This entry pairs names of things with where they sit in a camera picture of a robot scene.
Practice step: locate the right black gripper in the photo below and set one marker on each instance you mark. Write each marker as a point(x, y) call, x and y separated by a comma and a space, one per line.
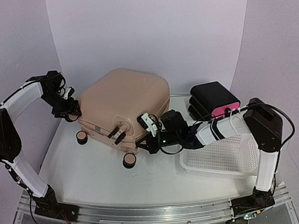
point(151, 146)

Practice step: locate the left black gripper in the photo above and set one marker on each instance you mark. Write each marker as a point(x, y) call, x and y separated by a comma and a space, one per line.
point(71, 109)

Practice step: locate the pink hard-shell suitcase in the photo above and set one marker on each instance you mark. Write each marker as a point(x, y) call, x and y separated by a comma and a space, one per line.
point(111, 105)

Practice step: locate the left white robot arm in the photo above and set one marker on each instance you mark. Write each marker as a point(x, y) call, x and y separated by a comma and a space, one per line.
point(51, 89)

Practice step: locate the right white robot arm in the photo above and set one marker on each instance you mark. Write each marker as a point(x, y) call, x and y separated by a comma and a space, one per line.
point(258, 120)

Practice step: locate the white perforated plastic basket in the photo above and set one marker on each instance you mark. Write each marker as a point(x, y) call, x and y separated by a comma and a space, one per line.
point(234, 158)

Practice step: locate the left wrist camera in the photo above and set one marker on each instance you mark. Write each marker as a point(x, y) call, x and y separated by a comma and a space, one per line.
point(68, 93)

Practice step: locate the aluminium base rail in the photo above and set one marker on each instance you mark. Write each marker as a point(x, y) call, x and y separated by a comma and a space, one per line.
point(208, 212)

